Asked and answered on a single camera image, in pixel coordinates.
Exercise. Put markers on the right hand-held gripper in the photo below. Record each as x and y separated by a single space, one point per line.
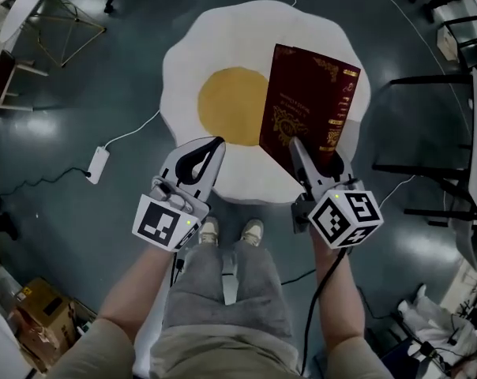
341 215

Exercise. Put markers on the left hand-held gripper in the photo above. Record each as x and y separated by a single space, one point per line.
157 221

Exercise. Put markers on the dark red hardcover book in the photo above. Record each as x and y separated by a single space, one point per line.
297 93

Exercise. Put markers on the fried egg shaped cushion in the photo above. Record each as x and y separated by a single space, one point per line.
242 38

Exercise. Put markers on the person's left forearm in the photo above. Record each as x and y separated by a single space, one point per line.
140 290

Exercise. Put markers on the person's right forearm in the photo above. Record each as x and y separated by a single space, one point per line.
333 298

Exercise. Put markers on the person's left white shoe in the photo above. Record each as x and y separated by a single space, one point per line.
209 233

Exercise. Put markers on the person's white shoe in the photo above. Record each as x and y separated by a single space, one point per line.
252 231
209 233

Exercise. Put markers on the person's right white shoe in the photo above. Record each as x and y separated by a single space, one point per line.
252 231

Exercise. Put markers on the white power strip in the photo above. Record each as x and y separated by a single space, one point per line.
98 164

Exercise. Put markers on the person's grey trousers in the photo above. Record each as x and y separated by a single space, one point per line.
195 298

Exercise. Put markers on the person's beige shirt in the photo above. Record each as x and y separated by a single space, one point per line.
222 361

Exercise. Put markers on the black bag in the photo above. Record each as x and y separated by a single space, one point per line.
1 219

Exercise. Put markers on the wooden chair with brown seat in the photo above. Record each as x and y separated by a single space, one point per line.
3 73

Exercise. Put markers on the brown cardboard box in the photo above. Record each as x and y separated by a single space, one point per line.
41 322

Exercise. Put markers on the black frame chair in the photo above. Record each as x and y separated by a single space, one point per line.
465 243

